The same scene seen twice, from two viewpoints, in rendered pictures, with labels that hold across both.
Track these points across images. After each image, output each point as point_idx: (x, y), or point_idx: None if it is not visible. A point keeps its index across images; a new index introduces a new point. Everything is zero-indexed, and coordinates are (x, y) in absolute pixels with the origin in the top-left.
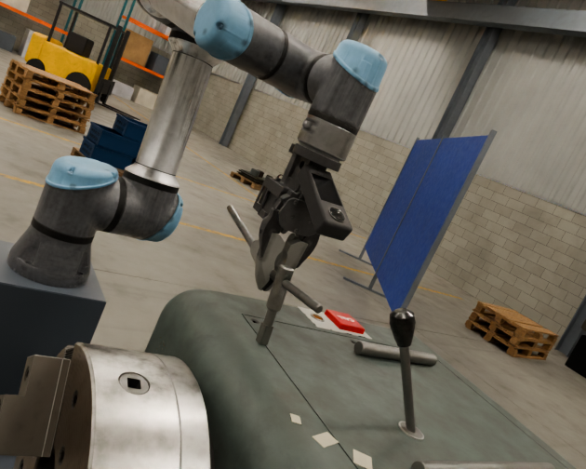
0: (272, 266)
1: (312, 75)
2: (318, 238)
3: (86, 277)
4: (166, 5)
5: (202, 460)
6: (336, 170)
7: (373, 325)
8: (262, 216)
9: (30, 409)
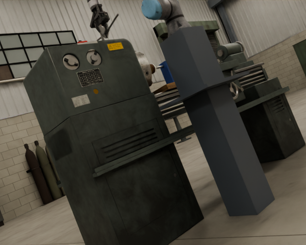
0: (104, 33)
1: None
2: (94, 25)
3: (168, 36)
4: None
5: None
6: (92, 11)
7: (67, 44)
8: (107, 22)
9: None
